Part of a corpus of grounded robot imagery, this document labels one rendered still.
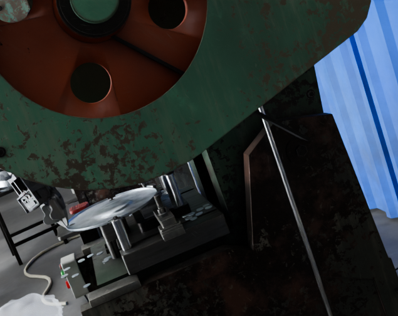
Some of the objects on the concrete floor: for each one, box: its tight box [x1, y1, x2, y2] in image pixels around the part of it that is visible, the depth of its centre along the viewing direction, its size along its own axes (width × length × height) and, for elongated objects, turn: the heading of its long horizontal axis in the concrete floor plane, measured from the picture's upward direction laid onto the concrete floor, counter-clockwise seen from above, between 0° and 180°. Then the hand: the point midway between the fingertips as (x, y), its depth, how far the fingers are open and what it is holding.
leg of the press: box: [80, 113, 398, 316], centre depth 175 cm, size 92×12×90 cm, turn 160°
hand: (66, 222), depth 188 cm, fingers closed
